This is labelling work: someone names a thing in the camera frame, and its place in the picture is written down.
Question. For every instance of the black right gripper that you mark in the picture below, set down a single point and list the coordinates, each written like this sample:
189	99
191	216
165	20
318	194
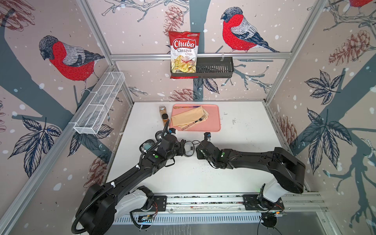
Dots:
198	153

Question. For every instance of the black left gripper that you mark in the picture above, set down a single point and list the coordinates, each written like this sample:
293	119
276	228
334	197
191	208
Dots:
181	146

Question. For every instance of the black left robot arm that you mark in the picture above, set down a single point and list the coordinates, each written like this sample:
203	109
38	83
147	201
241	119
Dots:
97	211

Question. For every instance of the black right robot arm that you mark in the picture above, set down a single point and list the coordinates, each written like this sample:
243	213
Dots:
288	172

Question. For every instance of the pink plastic tray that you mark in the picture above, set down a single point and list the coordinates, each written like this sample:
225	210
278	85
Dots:
210	124

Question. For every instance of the black fork on tray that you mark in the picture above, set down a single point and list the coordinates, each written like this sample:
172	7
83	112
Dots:
191	124

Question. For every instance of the brown spice bottle black cap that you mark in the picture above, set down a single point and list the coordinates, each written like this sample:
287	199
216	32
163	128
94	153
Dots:
165	118

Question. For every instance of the tan spice jar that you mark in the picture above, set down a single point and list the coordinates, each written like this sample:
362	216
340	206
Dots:
162	110

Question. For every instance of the red cassava chips bag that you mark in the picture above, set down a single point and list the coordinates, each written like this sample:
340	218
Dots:
183	53

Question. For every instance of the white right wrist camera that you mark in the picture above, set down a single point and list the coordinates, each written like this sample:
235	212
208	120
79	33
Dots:
207	136

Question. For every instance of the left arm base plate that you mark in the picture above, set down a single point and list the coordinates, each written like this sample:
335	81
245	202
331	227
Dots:
159	204

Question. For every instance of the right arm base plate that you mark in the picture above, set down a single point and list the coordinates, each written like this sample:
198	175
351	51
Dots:
253	202

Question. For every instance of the black wall basket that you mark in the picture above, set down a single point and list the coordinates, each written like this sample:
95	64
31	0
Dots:
209	67

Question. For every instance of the white wire mesh basket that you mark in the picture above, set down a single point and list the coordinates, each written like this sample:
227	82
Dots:
96	111

